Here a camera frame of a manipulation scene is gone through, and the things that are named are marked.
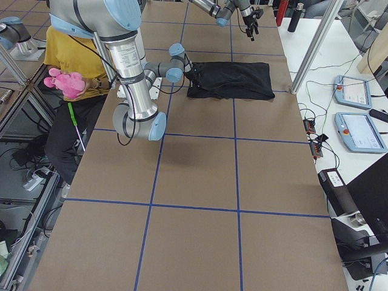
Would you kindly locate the black monitor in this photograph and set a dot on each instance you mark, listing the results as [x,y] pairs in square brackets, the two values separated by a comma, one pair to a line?
[369,192]

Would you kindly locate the black graphic t-shirt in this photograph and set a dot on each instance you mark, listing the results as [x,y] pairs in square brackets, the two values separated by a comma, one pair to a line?
[234,80]

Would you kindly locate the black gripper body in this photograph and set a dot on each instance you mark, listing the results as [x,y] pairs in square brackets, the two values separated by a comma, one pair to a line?
[193,74]
[249,22]

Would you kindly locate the red bottle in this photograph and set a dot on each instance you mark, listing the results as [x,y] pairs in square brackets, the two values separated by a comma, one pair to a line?
[282,8]

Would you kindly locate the light blue teach pendant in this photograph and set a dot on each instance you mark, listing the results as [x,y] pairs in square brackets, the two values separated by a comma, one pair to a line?
[352,91]
[359,133]

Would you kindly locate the brown paper table cover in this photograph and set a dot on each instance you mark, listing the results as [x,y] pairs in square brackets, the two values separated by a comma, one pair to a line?
[229,199]

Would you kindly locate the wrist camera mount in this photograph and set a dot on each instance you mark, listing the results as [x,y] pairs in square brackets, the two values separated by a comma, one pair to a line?
[257,13]

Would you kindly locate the person in yellow shirt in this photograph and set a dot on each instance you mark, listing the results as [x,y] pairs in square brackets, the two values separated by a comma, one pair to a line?
[75,68]

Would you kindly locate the black box with label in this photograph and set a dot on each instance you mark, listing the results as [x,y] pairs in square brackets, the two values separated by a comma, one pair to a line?
[339,201]

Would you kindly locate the pink plush toy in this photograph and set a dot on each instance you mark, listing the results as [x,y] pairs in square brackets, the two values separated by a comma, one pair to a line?
[71,84]

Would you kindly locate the aluminium frame post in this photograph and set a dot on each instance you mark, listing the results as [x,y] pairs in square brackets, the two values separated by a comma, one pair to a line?
[318,38]

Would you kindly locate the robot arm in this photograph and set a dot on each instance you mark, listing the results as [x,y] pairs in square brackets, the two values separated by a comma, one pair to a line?
[117,23]
[223,15]

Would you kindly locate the black bottle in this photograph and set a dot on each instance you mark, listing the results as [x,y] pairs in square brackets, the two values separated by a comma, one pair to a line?
[295,17]

